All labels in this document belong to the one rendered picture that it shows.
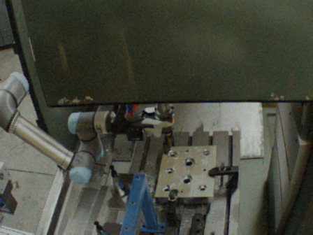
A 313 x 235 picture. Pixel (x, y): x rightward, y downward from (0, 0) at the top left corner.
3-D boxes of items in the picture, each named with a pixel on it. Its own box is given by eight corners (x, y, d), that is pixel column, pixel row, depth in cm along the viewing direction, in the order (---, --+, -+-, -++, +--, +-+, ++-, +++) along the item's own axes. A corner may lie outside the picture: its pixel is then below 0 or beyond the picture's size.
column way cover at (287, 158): (272, 236, 116) (298, 145, 85) (268, 156, 153) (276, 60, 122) (282, 235, 116) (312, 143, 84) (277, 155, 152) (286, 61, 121)
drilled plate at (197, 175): (156, 203, 137) (154, 196, 134) (165, 154, 160) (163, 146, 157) (213, 203, 133) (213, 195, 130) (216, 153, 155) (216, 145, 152)
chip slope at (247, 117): (107, 182, 194) (94, 148, 178) (128, 108, 245) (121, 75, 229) (265, 180, 177) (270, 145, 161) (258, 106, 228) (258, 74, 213)
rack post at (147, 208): (140, 232, 131) (124, 187, 112) (142, 222, 135) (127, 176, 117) (165, 233, 129) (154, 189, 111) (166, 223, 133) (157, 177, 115)
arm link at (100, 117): (98, 107, 122) (91, 122, 116) (110, 106, 122) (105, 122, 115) (103, 124, 127) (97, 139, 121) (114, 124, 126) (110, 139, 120)
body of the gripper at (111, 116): (149, 126, 125) (114, 126, 127) (144, 105, 119) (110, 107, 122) (145, 141, 119) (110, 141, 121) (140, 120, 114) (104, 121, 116)
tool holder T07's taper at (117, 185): (124, 194, 106) (119, 180, 102) (110, 192, 108) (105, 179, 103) (128, 184, 110) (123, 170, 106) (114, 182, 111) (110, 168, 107)
